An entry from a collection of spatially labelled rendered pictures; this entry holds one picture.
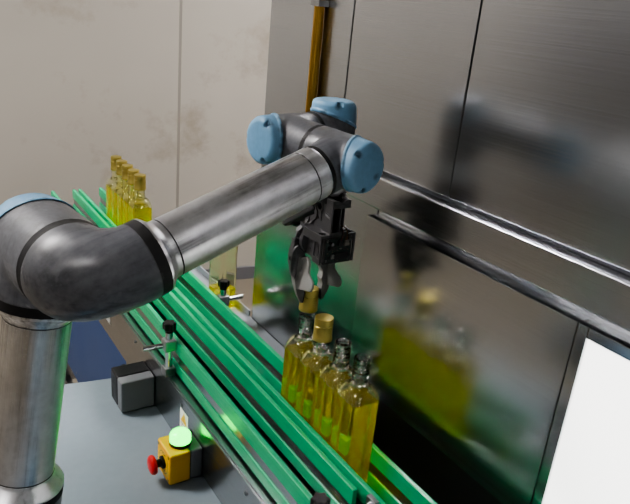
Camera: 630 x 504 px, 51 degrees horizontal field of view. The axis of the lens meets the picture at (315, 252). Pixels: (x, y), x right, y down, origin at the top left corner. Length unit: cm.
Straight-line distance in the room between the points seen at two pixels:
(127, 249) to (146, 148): 307
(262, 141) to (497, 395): 53
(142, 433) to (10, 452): 62
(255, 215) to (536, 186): 41
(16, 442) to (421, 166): 75
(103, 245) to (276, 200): 22
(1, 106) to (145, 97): 71
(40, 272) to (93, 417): 90
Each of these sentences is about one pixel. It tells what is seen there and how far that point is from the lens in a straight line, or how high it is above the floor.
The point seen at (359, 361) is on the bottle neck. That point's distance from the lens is 110.
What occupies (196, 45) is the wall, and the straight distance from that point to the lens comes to 378.
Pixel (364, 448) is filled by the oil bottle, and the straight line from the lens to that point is 119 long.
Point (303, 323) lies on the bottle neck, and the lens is 123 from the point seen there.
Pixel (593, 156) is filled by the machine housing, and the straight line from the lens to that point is 94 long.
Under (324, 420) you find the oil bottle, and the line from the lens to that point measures 121.
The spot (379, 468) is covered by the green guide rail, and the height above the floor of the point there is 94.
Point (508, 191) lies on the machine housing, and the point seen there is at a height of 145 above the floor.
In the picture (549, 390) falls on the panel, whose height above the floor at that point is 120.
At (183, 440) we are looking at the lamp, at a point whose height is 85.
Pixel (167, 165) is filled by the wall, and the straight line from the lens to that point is 386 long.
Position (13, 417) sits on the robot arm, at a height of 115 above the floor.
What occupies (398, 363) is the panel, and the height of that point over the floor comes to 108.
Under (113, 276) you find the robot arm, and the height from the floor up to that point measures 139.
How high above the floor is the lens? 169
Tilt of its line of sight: 21 degrees down
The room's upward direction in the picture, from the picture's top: 6 degrees clockwise
